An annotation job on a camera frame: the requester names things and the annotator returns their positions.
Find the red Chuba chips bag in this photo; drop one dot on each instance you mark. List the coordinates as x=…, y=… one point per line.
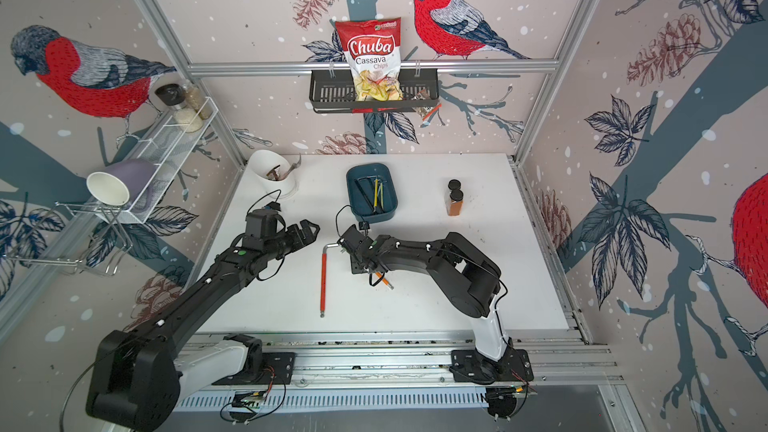
x=372, y=50

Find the black lid spice jar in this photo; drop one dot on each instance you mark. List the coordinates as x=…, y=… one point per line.
x=173, y=96

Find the purple cup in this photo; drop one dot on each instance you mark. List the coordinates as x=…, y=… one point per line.
x=123, y=183

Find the red handled hex key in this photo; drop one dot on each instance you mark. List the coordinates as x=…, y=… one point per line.
x=324, y=274

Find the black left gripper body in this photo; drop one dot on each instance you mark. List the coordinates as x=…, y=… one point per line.
x=292, y=238

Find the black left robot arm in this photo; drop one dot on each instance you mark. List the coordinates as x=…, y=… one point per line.
x=138, y=376

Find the clear glass jar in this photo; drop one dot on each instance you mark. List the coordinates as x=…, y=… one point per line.
x=195, y=98

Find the teal plastic storage box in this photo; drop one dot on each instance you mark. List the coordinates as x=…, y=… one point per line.
x=356, y=202

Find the chrome wire cup holder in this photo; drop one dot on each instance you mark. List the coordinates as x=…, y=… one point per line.
x=67, y=238

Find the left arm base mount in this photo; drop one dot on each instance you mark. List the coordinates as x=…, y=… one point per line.
x=259, y=367

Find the white wire wall shelf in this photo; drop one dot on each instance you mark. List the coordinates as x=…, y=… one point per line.
x=160, y=156

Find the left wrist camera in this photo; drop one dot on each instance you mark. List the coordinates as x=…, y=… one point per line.
x=262, y=224

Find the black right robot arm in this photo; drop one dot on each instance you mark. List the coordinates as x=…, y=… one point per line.
x=467, y=277

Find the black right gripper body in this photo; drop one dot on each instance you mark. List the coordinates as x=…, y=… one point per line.
x=356, y=267

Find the yellow handled hex key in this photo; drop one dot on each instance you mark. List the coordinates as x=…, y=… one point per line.
x=377, y=194

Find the orange spice bottle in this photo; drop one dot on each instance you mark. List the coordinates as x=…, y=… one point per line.
x=455, y=202

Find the white ceramic utensil cup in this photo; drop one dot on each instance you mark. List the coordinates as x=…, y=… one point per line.
x=274, y=172

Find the thin black hex key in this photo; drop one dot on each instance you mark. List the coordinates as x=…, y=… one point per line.
x=366, y=198

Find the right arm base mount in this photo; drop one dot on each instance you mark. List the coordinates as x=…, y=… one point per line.
x=469, y=366

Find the black wire wall basket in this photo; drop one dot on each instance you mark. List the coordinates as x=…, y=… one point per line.
x=346, y=92

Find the large black hex key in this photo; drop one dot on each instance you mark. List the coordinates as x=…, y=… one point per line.
x=367, y=183

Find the orange handled hex key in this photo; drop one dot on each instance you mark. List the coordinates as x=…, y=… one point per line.
x=384, y=281

